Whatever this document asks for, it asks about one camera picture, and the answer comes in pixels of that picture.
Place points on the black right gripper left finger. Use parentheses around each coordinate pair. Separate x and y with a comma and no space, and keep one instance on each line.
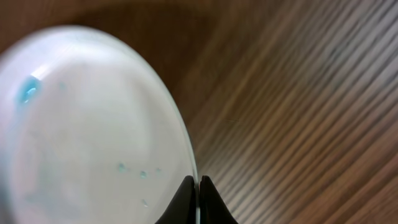
(182,208)

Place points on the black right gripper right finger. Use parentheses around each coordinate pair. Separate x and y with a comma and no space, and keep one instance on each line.
(212,207)

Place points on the white plate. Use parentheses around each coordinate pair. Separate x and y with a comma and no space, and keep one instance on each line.
(89,132)

